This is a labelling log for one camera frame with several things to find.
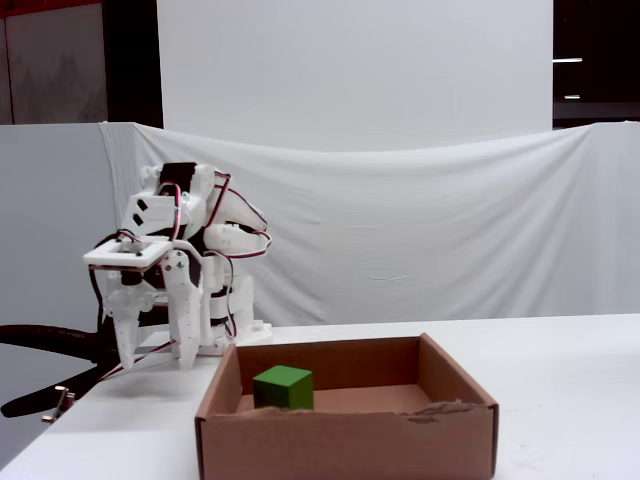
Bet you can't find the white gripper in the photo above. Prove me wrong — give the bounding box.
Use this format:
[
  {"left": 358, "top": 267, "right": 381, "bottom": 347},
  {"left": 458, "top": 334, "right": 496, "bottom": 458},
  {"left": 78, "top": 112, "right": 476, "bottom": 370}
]
[{"left": 101, "top": 191, "right": 209, "bottom": 372}]

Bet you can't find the green cube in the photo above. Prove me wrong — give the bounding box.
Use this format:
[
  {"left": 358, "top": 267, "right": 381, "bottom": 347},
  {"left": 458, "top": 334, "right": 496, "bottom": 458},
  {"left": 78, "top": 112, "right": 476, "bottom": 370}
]
[{"left": 252, "top": 364, "right": 316, "bottom": 413}]

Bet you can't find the brown cardboard box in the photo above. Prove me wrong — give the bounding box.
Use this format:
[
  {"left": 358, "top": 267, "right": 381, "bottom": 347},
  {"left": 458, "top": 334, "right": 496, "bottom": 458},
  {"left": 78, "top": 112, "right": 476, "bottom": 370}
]
[{"left": 194, "top": 332, "right": 500, "bottom": 480}]

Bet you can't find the metal table clamp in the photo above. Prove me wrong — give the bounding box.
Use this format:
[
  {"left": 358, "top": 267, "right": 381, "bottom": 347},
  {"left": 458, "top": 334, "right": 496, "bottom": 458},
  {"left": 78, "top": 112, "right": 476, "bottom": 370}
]
[{"left": 41, "top": 385, "right": 77, "bottom": 424}]

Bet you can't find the grey partition panel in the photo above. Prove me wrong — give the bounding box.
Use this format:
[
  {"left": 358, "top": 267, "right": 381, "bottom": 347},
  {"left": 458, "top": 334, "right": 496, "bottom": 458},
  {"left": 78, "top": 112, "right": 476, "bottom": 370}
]
[{"left": 0, "top": 123, "right": 121, "bottom": 351}]

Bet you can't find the white draped cloth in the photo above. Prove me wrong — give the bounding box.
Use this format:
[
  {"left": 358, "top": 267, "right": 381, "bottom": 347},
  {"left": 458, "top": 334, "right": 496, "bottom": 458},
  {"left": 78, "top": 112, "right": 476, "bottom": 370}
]
[{"left": 98, "top": 121, "right": 640, "bottom": 329}]

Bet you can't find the brown door panel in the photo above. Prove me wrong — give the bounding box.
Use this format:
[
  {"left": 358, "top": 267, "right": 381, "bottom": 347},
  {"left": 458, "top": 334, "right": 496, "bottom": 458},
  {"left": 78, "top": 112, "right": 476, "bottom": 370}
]
[{"left": 0, "top": 1, "right": 109, "bottom": 126}]

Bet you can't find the white backdrop board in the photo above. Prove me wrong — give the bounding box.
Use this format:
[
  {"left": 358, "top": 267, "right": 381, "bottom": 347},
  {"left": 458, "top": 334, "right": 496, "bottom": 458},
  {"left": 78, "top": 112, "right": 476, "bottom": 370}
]
[{"left": 156, "top": 0, "right": 555, "bottom": 153}]

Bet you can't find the red black base cable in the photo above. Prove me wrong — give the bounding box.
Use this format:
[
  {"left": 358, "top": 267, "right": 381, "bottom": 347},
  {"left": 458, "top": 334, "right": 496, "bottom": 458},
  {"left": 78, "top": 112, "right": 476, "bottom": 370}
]
[{"left": 96, "top": 338, "right": 177, "bottom": 385}]

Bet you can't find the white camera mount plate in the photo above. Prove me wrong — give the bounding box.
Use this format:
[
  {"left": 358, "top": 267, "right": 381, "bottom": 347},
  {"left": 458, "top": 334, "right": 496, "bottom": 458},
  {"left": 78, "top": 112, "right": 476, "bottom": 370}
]
[{"left": 81, "top": 238, "right": 174, "bottom": 289}]

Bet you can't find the black curved hose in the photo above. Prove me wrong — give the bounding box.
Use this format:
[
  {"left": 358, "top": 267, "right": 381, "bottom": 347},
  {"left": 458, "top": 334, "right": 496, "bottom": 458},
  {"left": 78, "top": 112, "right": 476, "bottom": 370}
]
[{"left": 0, "top": 324, "right": 124, "bottom": 419}]

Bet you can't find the red white black servo cable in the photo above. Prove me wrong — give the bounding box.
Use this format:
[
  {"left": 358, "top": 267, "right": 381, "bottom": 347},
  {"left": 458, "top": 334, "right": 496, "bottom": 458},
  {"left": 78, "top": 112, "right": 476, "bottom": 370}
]
[{"left": 157, "top": 181, "right": 190, "bottom": 245}]

